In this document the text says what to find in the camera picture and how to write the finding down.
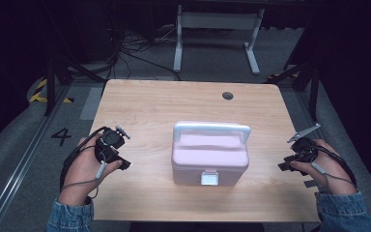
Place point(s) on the person's right hand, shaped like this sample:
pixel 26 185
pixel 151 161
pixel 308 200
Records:
pixel 333 174

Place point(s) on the person's left hand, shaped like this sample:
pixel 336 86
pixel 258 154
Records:
pixel 82 170

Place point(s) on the aluminium floor rail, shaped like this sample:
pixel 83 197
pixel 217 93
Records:
pixel 22 161
pixel 306 106

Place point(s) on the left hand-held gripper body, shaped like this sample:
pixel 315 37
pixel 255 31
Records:
pixel 110 141

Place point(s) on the grey round table grommet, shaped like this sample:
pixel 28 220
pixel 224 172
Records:
pixel 227 95

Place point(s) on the white metal table frame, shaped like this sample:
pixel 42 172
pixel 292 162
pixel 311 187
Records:
pixel 219 21

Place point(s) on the black metal stand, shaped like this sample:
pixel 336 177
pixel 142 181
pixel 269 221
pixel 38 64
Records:
pixel 314 93
pixel 50 87

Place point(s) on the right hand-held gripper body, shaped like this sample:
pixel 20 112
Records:
pixel 305 150

